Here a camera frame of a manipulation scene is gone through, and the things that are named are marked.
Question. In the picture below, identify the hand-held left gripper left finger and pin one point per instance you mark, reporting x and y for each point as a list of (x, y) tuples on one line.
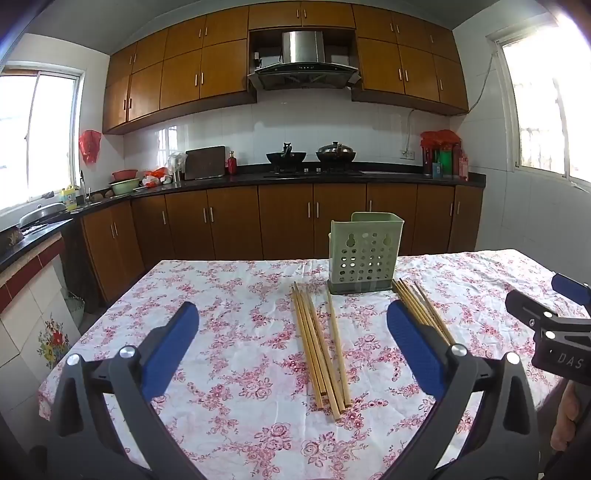
[(175, 344)]

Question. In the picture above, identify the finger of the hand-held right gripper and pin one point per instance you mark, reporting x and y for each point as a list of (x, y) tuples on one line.
[(572, 286), (521, 304)]

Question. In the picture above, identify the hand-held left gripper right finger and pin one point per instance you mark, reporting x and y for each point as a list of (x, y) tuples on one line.
[(411, 346)]

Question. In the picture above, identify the pile of bamboo chopsticks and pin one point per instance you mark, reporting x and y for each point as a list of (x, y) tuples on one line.
[(318, 360), (427, 309)]

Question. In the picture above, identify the green perforated utensil holder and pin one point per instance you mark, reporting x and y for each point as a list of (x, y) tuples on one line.
[(364, 254)]

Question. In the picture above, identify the person's right hand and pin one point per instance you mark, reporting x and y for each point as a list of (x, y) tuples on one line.
[(565, 415)]

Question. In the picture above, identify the pink floral tablecloth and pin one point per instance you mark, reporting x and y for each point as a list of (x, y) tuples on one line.
[(240, 323)]

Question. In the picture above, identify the pale green bucket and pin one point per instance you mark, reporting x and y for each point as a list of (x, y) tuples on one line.
[(75, 308)]

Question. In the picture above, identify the wooden base cabinets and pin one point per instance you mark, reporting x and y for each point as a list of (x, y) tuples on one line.
[(240, 221)]

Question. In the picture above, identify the red sauce bottle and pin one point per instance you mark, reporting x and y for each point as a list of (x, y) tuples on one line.
[(463, 166)]

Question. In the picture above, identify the blue box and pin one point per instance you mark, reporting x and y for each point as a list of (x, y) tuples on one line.
[(437, 170)]

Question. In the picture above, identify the green box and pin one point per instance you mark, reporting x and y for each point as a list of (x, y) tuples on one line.
[(446, 164)]

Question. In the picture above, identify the green plastic basin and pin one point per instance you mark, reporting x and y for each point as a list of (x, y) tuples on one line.
[(122, 186)]

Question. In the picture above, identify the white and red plastic bags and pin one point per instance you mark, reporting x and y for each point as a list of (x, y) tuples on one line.
[(154, 177)]

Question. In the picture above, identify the black kitchen countertop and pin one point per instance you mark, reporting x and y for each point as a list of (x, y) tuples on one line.
[(397, 177)]

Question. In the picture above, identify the dark sauce bottle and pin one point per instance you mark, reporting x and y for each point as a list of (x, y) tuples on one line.
[(427, 159)]

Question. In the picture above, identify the red plastic basin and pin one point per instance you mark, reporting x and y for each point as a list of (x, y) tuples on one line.
[(123, 174)]

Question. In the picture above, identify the yellow dish soap bottle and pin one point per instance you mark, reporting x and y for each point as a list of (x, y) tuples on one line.
[(70, 198)]

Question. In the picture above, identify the sliding glass window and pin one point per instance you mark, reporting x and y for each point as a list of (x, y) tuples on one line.
[(41, 134), (540, 106)]

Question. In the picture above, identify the dark cutting board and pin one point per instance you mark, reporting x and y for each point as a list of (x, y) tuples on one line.
[(204, 162)]

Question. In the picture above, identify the metal kitchen faucet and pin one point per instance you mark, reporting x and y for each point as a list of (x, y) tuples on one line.
[(82, 184)]

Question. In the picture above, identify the crumpled red plastic bag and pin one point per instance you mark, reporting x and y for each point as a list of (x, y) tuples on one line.
[(438, 137)]

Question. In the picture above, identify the metal pan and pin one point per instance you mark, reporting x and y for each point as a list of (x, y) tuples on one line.
[(41, 213)]

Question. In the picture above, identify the red glass bottle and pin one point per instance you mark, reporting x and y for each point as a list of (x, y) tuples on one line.
[(232, 164)]

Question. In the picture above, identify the black gas stove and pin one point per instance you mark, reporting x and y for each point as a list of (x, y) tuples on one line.
[(314, 171)]

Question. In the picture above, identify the pot with metal lid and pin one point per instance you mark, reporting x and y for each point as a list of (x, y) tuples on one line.
[(336, 153)]

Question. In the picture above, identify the red hanging plastic bag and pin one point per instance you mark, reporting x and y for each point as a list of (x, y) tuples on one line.
[(90, 145)]

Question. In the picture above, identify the black wok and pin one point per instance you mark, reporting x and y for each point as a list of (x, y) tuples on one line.
[(286, 157)]

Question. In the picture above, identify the steel range hood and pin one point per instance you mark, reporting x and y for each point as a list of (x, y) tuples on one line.
[(302, 60)]

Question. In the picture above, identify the white wall outlet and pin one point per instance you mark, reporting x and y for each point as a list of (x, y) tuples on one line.
[(407, 153)]

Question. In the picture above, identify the wooden wall cabinets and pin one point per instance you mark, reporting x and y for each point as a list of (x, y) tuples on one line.
[(184, 74)]

